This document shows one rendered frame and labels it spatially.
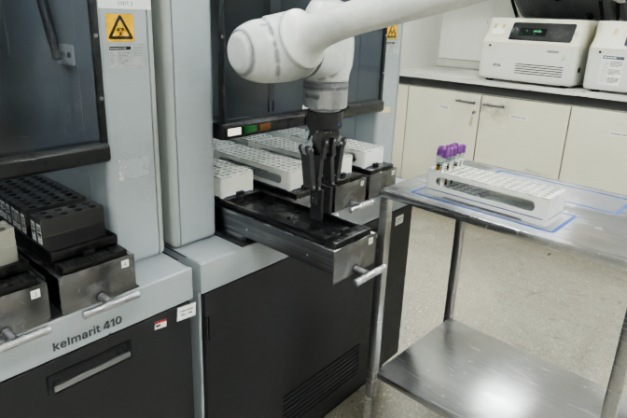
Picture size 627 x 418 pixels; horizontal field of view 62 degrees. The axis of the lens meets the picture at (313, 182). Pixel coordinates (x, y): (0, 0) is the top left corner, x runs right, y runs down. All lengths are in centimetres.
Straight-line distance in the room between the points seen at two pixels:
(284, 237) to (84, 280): 38
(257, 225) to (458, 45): 319
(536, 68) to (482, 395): 210
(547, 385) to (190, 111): 120
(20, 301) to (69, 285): 7
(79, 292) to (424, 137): 289
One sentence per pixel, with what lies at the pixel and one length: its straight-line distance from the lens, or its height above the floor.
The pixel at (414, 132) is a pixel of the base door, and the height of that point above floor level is 51.
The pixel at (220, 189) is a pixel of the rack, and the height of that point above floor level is 84.
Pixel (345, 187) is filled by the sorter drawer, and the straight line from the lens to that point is 139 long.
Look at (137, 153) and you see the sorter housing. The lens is 106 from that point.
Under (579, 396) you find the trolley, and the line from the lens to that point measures 168.
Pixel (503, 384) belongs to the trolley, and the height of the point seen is 28.
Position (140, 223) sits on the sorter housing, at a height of 82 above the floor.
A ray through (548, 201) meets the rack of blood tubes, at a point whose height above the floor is 88.
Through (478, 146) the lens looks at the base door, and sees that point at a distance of 342.
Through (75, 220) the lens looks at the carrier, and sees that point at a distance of 102.
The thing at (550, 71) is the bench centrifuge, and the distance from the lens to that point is 323.
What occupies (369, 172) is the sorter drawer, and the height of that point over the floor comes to 81.
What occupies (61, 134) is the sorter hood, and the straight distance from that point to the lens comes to 97.
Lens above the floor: 122
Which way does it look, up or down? 17 degrees down
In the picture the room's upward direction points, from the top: 2 degrees clockwise
